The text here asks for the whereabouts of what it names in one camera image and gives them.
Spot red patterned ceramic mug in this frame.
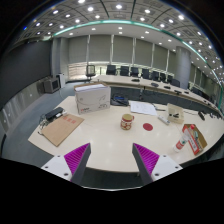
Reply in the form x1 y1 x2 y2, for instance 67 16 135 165
120 113 135 131

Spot white cardboard paper box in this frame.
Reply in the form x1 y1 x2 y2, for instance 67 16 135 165
73 82 112 115

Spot red-sided open cardboard box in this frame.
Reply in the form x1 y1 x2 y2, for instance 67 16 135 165
181 123 208 156

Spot black conference desk phone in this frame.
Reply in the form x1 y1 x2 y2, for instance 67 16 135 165
110 94 130 107

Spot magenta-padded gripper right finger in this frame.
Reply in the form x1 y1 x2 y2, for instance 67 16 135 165
131 142 184 186

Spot white remote control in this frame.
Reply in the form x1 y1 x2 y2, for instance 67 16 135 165
157 114 171 126

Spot small beige open box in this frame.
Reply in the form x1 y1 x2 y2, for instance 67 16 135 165
166 102 185 125

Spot black power adapter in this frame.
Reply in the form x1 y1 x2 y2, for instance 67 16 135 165
44 106 65 122

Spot brown paper envelope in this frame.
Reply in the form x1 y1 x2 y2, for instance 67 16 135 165
40 113 85 148

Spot long curved conference desk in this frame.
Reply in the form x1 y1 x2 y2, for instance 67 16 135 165
89 74 223 116

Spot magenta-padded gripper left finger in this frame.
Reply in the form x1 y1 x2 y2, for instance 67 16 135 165
40 142 92 186

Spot recessed ceiling lights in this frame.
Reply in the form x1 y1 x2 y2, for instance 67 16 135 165
19 0 224 81

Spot row of black office chairs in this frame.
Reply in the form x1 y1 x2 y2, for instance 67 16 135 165
85 64 183 88

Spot white printed paper sheets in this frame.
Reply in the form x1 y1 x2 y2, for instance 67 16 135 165
129 100 158 117

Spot clear red-capped water bottle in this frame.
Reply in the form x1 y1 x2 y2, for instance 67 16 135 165
173 131 191 153

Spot flat round red coaster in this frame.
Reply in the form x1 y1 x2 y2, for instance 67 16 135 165
142 122 154 132

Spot grey boxy monitor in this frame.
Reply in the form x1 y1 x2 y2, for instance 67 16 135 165
42 77 61 94

